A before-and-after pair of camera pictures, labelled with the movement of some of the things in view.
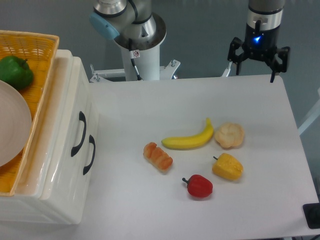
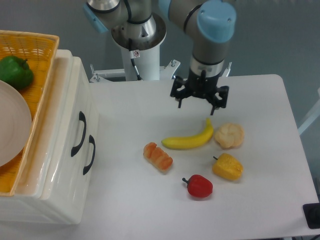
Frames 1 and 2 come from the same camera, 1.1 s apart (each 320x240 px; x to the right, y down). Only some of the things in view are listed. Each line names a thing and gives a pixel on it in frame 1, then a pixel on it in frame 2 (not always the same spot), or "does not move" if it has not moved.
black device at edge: [312, 214] does not move
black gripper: [260, 45] to [202, 86]
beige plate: [15, 124] does not move
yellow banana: [184, 142] does not move
